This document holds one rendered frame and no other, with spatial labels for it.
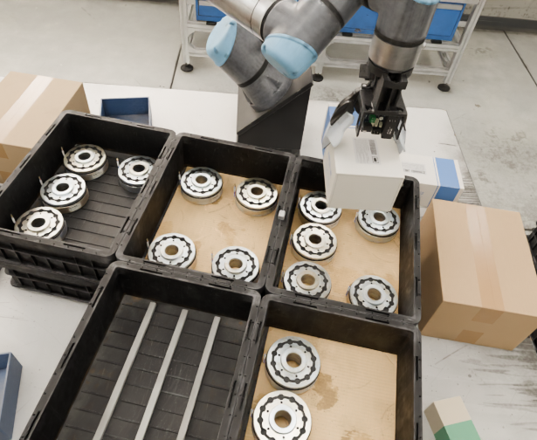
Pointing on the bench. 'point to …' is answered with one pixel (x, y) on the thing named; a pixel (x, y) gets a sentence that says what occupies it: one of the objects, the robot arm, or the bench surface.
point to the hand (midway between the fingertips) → (361, 147)
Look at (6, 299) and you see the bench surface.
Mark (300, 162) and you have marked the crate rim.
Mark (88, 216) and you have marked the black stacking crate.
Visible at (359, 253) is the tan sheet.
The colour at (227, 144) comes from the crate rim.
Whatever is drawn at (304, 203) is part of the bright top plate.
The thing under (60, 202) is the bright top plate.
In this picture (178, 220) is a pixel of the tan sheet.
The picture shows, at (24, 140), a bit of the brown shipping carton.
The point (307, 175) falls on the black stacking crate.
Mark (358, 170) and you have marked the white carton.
